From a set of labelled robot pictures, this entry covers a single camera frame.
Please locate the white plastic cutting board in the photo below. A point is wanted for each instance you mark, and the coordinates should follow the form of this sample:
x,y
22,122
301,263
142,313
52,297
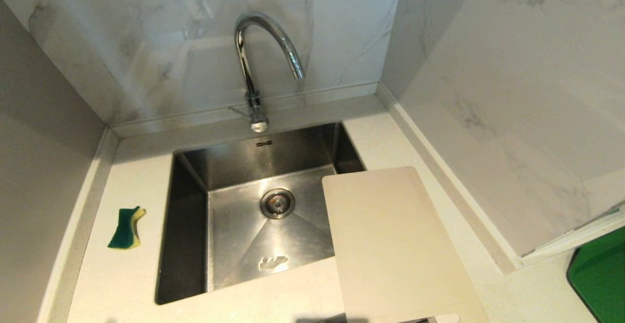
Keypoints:
x,y
390,250

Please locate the sink drain strainer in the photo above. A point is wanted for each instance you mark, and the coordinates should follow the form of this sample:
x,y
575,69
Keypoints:
x,y
277,203

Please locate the stainless steel sink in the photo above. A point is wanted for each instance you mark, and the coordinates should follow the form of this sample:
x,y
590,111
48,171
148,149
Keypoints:
x,y
234,225

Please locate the chrome gooseneck faucet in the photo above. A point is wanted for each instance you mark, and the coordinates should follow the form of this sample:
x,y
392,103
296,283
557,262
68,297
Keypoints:
x,y
252,96

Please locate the green and yellow sponge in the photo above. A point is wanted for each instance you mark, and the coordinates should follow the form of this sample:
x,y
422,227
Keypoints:
x,y
126,229

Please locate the green cutting board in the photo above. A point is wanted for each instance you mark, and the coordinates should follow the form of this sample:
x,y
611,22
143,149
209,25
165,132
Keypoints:
x,y
600,274

